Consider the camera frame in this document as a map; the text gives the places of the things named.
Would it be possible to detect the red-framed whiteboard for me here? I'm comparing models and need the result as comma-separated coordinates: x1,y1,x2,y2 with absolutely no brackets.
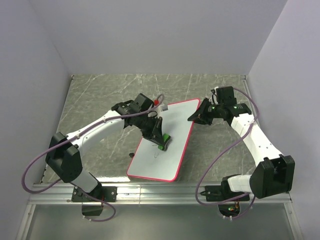
126,97,201,183

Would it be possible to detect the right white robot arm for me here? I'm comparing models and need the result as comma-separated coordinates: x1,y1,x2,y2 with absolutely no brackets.
188,86,295,203

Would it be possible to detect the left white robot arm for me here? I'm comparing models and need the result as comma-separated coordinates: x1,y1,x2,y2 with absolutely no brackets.
45,93,171,201

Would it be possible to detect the aluminium rail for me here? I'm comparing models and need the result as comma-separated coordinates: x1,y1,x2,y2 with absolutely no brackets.
27,183,293,206
240,75,260,125

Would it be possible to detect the green whiteboard eraser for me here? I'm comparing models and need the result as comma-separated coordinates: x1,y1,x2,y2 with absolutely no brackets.
158,133,171,151

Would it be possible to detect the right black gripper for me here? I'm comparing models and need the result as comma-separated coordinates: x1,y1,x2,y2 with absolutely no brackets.
187,97,223,126

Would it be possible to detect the aluminium front rail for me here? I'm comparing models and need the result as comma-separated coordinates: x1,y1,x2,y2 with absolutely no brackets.
27,183,293,206

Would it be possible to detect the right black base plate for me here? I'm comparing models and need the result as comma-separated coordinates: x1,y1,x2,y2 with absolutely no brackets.
200,185,250,202

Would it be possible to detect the aluminium right side rail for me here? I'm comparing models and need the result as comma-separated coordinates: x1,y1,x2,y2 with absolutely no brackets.
240,75,260,125

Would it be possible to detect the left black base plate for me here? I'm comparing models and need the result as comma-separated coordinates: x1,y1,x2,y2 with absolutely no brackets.
71,186,118,203

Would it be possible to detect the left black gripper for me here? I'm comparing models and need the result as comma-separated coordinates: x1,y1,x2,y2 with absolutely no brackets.
136,112,165,147

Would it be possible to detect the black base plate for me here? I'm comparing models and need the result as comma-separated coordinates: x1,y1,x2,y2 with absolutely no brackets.
200,185,250,202
71,186,118,203

